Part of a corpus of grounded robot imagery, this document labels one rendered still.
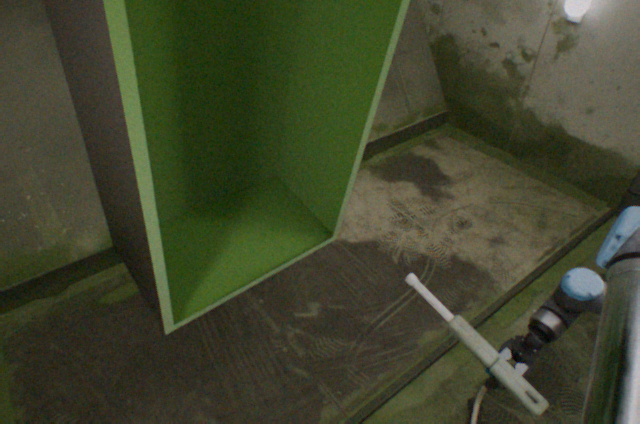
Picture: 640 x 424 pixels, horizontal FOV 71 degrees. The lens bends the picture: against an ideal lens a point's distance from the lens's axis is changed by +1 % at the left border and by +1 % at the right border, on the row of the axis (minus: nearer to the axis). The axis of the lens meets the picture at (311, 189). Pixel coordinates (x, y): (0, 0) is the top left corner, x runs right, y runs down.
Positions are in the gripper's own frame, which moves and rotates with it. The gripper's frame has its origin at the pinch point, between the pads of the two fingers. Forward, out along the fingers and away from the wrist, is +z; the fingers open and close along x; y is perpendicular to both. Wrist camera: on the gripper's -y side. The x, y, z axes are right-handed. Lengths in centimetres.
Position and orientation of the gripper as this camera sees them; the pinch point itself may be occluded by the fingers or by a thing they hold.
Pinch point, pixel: (498, 376)
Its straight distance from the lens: 143.9
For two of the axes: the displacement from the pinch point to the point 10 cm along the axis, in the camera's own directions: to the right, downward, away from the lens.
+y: 1.1, 5.3, 8.4
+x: -6.3, -6.1, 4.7
